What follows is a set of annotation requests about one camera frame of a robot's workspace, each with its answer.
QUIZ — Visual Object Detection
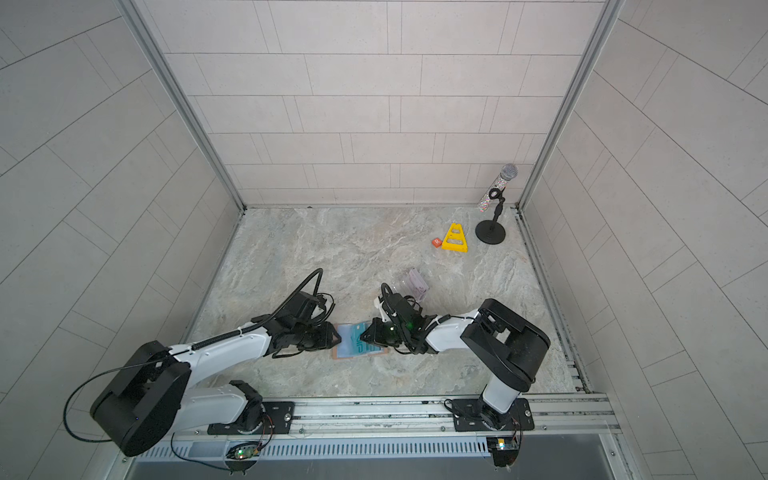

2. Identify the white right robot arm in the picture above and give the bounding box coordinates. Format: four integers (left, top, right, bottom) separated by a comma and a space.
361, 284, 551, 432

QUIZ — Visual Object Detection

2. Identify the aluminium corner post right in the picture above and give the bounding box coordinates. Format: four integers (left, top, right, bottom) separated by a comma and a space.
517, 0, 623, 213

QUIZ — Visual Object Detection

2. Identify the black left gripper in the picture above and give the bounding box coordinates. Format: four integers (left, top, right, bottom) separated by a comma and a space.
292, 322, 347, 351

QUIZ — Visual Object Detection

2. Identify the right circuit board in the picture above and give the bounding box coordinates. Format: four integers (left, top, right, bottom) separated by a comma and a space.
486, 437, 521, 468

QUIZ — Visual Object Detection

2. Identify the aluminium corner post left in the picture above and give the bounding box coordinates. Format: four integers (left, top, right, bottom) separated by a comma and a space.
115, 0, 246, 215

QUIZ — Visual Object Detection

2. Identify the black microphone stand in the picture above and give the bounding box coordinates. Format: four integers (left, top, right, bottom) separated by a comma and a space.
475, 188, 506, 245

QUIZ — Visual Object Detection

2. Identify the glittery silver microphone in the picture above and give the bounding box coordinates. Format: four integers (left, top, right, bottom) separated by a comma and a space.
478, 163, 518, 212

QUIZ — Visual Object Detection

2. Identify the pink leather card holder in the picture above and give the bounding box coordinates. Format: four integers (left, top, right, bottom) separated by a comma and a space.
332, 321, 389, 360

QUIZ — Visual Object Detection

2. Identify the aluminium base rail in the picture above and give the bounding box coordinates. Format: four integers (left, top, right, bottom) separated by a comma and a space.
113, 392, 622, 445

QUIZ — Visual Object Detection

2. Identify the left green circuit board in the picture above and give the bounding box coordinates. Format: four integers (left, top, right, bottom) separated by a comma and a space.
226, 441, 262, 461

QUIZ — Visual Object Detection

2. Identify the yellow triangular cone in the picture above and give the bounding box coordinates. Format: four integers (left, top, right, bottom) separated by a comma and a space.
441, 223, 468, 253

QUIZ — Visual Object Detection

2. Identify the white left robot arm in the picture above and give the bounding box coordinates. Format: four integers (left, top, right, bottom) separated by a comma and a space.
90, 291, 341, 456

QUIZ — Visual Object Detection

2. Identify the aluminium corner post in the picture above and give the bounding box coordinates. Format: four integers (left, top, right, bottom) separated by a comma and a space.
517, 0, 623, 213
115, 0, 246, 215

